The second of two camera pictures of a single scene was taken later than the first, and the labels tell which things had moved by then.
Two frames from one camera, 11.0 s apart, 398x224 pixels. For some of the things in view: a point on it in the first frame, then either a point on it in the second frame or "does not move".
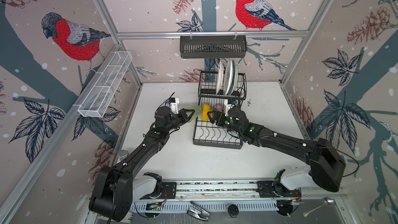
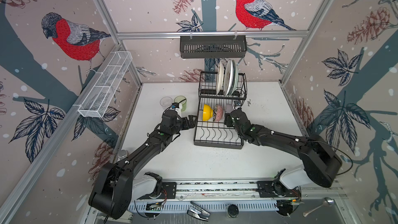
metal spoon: [327, 202] does not move
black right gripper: [218, 114] → [228, 119]
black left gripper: [183, 116] → [187, 126]
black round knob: [232, 211] does not move
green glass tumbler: [198, 111] → [179, 98]
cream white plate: [219, 77] does not move
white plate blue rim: [228, 77] does not move
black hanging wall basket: [204, 46] does not move
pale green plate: [236, 78] does not move
